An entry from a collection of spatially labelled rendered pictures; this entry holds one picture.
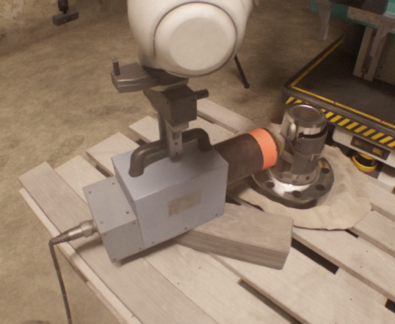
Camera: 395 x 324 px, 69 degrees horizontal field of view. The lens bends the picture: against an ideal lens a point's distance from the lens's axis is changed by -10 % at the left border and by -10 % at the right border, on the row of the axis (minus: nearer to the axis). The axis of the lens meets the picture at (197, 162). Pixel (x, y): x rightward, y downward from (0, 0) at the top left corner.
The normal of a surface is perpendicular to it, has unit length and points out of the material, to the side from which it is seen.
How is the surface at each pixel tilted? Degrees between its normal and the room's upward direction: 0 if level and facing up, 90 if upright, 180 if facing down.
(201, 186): 90
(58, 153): 0
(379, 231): 0
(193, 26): 100
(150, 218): 90
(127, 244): 90
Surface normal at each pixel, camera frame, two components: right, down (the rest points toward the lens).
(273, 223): 0.00, -0.74
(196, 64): 0.12, 0.69
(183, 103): 0.49, 0.58
